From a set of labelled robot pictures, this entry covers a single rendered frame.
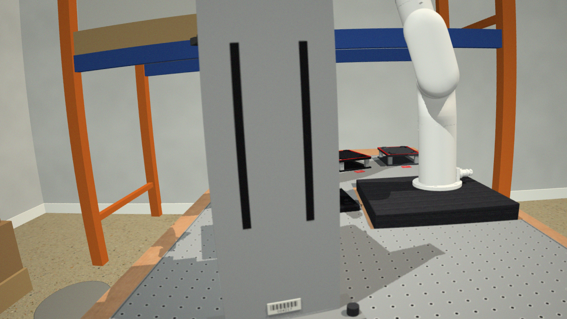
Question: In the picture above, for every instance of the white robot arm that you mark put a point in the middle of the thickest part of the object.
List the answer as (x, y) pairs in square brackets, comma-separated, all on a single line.
[(437, 74)]

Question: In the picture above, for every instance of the dark grey cylinder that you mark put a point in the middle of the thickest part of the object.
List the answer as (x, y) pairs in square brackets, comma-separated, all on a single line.
[(352, 309)]

